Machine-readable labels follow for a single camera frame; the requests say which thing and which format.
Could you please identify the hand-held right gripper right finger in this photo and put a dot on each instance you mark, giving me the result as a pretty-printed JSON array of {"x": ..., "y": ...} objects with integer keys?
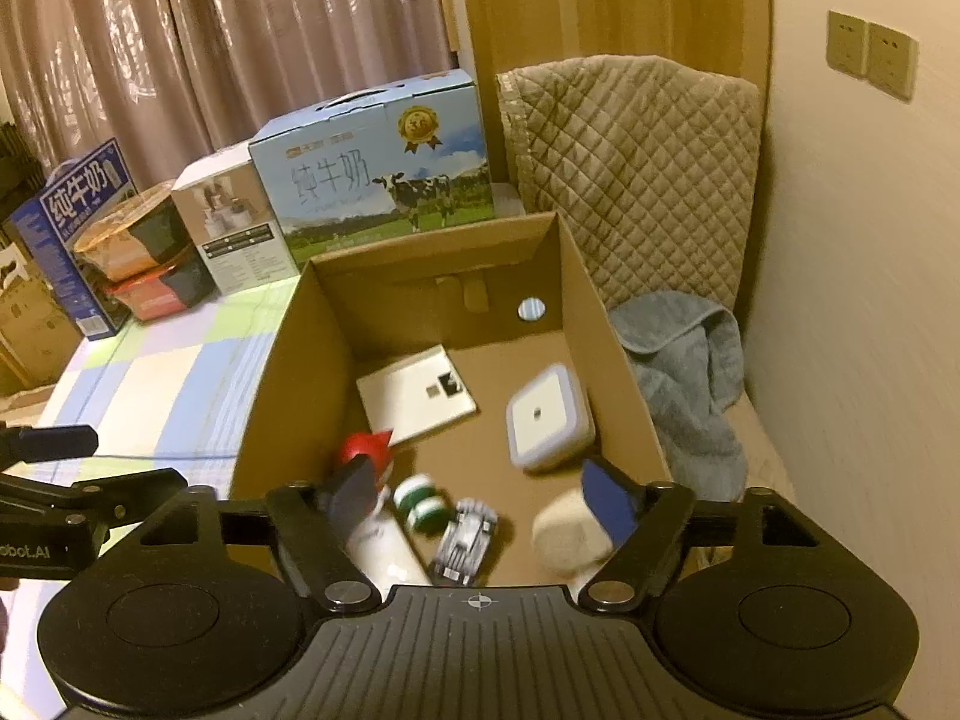
[{"x": 611, "y": 502}]

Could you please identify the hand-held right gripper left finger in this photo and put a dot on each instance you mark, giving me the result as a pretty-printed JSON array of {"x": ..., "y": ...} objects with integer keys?
[{"x": 349, "y": 496}]

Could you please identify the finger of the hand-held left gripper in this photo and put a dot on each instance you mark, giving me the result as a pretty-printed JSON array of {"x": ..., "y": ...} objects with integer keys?
[
  {"x": 52, "y": 444},
  {"x": 127, "y": 491}
]

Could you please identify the red toy figure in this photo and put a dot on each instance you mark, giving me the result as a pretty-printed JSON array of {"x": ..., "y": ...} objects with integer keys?
[{"x": 360, "y": 450}]

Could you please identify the cream tape roll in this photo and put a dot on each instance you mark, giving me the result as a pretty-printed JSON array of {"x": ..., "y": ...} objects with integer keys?
[{"x": 562, "y": 536}]

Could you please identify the small green label bottle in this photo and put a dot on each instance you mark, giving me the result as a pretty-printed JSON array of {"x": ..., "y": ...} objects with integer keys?
[{"x": 420, "y": 502}]

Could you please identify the white remote control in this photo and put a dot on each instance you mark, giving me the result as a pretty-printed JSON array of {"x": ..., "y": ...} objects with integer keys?
[{"x": 390, "y": 555}]

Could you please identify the white square night light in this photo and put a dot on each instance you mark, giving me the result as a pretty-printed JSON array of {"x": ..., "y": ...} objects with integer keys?
[{"x": 547, "y": 416}]

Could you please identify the small toy car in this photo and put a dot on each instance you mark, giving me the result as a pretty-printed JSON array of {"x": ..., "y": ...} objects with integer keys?
[{"x": 465, "y": 540}]

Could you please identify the large cardboard box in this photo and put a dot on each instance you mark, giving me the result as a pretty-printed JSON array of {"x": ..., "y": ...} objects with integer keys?
[{"x": 495, "y": 367}]

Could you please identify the checked bed sheet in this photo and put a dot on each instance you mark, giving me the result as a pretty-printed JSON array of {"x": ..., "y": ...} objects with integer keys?
[{"x": 150, "y": 405}]

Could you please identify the grey towel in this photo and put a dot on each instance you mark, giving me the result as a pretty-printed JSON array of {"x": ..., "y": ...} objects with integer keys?
[{"x": 675, "y": 390}]

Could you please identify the red noodle bowl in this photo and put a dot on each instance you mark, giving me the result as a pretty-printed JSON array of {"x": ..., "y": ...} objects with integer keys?
[{"x": 165, "y": 292}]

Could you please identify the dark blue milk carton box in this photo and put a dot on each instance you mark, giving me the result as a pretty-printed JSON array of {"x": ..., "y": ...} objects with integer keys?
[{"x": 60, "y": 240}]

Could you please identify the black orange noodle bowl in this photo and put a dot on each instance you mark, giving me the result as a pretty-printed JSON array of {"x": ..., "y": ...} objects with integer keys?
[{"x": 127, "y": 240}]

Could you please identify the white appliance box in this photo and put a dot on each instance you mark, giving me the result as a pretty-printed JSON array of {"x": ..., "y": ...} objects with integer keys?
[{"x": 232, "y": 240}]

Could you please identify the light blue milk carton box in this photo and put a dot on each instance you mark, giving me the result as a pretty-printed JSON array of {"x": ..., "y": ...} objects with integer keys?
[{"x": 360, "y": 187}]

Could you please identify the beige quilted chair cover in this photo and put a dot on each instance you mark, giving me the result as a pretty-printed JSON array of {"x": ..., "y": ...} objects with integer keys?
[{"x": 637, "y": 165}]

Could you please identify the brown patterned curtain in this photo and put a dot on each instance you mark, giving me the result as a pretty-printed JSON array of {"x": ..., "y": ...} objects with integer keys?
[{"x": 225, "y": 30}]

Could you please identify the yellow wooden cabinet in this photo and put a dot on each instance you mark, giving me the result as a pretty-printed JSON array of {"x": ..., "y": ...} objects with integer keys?
[{"x": 600, "y": 0}]

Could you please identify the beige wall socket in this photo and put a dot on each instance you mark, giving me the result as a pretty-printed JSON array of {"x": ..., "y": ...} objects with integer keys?
[
  {"x": 892, "y": 60},
  {"x": 847, "y": 45}
]

